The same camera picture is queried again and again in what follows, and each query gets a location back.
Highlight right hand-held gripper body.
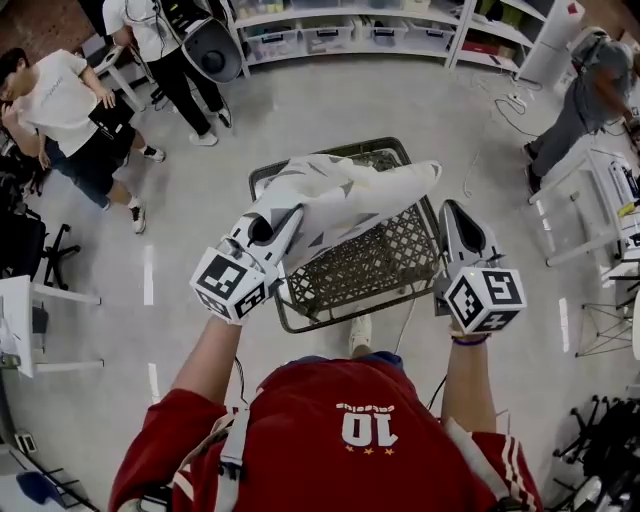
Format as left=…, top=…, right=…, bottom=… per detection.
left=432, top=253, right=528, bottom=336

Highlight person's right forearm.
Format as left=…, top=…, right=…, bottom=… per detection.
left=439, top=333, right=499, bottom=434

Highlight white desk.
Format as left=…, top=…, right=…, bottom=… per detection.
left=0, top=273, right=105, bottom=379

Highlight person's right white shoe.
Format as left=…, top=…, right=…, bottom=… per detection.
left=348, top=314, right=374, bottom=359

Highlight black tablet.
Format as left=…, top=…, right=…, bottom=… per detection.
left=88, top=93, right=136, bottom=137

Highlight person's red jersey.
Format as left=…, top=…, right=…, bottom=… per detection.
left=107, top=357, right=544, bottom=512

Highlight grey harness strap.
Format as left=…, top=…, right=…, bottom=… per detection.
left=218, top=407, right=252, bottom=482
left=442, top=417, right=509, bottom=501

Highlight group of shelf storage bins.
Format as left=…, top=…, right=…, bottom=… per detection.
left=234, top=0, right=459, bottom=64

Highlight person's blue shorts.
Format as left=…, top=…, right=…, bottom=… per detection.
left=287, top=349, right=405, bottom=374

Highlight white cloth with triangle pattern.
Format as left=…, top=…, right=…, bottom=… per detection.
left=249, top=153, right=444, bottom=266

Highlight white metal-leg table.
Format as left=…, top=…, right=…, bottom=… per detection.
left=527, top=144, right=640, bottom=269

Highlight round white wire-base table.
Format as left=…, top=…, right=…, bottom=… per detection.
left=574, top=288, right=640, bottom=362

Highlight narrow white shelving unit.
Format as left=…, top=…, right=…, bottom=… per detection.
left=447, top=0, right=551, bottom=76

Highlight harness-mounted black device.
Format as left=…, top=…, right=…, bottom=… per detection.
left=134, top=484, right=174, bottom=512

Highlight person's left forearm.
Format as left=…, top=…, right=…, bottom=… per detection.
left=167, top=314, right=246, bottom=406

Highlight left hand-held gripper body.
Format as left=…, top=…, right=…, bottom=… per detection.
left=188, top=237, right=286, bottom=327

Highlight blue chair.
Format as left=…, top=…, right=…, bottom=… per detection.
left=14, top=464, right=96, bottom=512

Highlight black office chair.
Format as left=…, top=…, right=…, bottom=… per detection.
left=0, top=149, right=82, bottom=292
left=552, top=394, right=640, bottom=512

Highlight red flat box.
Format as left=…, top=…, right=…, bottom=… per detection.
left=462, top=39, right=516, bottom=61

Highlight white refrigerator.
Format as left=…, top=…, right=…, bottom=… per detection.
left=517, top=0, right=599, bottom=85

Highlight green box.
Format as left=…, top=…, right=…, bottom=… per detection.
left=474, top=0, right=524, bottom=26

